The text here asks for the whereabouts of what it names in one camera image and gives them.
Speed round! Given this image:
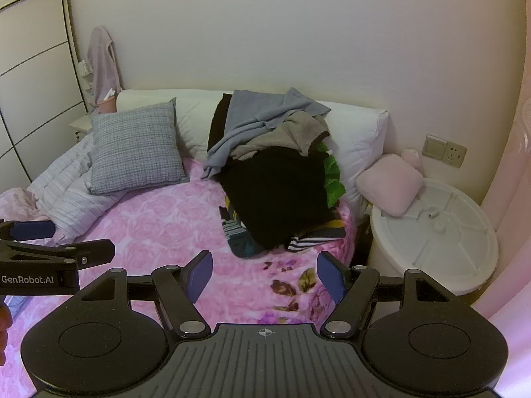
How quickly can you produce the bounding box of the lilac hanging towel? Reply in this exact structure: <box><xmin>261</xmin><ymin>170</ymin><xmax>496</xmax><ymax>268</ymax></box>
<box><xmin>86</xmin><ymin>26</ymin><xmax>123</xmax><ymax>111</ymax></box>

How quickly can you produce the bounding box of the green garment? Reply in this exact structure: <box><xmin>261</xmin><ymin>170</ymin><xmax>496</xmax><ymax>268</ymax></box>
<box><xmin>317</xmin><ymin>141</ymin><xmax>347</xmax><ymax>209</ymax></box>

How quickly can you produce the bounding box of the pink plush cushion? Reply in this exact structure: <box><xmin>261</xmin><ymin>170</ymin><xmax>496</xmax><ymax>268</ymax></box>
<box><xmin>355</xmin><ymin>153</ymin><xmax>424</xmax><ymax>218</ymax></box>

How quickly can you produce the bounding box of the black white striped garment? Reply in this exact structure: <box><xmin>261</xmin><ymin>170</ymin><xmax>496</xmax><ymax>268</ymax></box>
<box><xmin>285</xmin><ymin>220</ymin><xmax>347</xmax><ymax>254</ymax></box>

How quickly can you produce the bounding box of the grey-blue shirt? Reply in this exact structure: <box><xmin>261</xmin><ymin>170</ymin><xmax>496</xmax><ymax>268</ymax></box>
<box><xmin>201</xmin><ymin>87</ymin><xmax>333</xmax><ymax>181</ymax></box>

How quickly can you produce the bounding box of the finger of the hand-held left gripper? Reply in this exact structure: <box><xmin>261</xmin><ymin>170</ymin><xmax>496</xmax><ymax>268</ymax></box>
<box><xmin>0</xmin><ymin>238</ymin><xmax>116</xmax><ymax>267</ymax></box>
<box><xmin>0</xmin><ymin>220</ymin><xmax>56</xmax><ymax>242</ymax></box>

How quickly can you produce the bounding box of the pink curtain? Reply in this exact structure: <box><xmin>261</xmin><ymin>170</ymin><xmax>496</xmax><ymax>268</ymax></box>
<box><xmin>469</xmin><ymin>60</ymin><xmax>531</xmax><ymax>386</ymax></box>

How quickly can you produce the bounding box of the pale pink blanket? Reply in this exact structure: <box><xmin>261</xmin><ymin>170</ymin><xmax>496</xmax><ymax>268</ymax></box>
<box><xmin>0</xmin><ymin>186</ymin><xmax>46</xmax><ymax>223</ymax></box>

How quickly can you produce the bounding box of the pink floral bed sheet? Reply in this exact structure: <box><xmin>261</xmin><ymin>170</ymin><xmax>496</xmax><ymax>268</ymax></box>
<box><xmin>0</xmin><ymin>157</ymin><xmax>360</xmax><ymax>382</ymax></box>

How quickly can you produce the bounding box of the pink plush toy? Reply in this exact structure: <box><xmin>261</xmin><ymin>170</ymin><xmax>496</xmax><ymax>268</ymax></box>
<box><xmin>400</xmin><ymin>148</ymin><xmax>424</xmax><ymax>175</ymax></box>

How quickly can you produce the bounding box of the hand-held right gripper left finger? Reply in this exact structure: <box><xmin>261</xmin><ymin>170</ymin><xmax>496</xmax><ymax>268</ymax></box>
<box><xmin>72</xmin><ymin>250</ymin><xmax>213</xmax><ymax>341</ymax></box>

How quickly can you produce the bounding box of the teal patterned garment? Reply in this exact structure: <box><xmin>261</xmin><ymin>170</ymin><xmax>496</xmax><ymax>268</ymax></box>
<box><xmin>219</xmin><ymin>204</ymin><xmax>267</xmax><ymax>260</ymax></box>

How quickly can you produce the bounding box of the person's left hand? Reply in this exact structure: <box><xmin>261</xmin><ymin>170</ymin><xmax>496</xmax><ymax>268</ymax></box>
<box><xmin>0</xmin><ymin>302</ymin><xmax>13</xmax><ymax>355</ymax></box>

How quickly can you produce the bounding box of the beige wall switch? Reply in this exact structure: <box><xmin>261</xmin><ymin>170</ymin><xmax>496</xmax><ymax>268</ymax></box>
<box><xmin>422</xmin><ymin>134</ymin><xmax>449</xmax><ymax>159</ymax></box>

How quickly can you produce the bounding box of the white nightstand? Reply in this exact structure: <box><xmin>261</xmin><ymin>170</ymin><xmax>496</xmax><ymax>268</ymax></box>
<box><xmin>68</xmin><ymin>113</ymin><xmax>99</xmax><ymax>144</ymax></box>

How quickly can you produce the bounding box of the light pink crumpled blanket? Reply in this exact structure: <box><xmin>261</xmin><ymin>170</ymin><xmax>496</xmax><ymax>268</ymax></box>
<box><xmin>27</xmin><ymin>130</ymin><xmax>125</xmax><ymax>241</ymax></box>

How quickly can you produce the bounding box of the white wardrobe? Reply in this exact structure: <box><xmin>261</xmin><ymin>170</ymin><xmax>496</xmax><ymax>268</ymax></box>
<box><xmin>0</xmin><ymin>0</ymin><xmax>90</xmax><ymax>195</ymax></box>

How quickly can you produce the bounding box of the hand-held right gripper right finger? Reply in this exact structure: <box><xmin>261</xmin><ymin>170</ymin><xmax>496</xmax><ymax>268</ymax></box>
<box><xmin>316</xmin><ymin>251</ymin><xmax>457</xmax><ymax>338</ymax></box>

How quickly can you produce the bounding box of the grey checked cushion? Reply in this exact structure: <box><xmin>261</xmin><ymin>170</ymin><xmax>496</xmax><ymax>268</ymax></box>
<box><xmin>89</xmin><ymin>97</ymin><xmax>190</xmax><ymax>196</ymax></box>

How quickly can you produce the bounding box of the beige wall socket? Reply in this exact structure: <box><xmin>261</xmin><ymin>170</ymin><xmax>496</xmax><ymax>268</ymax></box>
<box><xmin>444</xmin><ymin>141</ymin><xmax>468</xmax><ymax>170</ymax></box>

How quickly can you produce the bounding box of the taupe garment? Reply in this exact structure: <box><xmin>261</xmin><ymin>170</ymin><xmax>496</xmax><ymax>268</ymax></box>
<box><xmin>230</xmin><ymin>112</ymin><xmax>331</xmax><ymax>162</ymax></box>

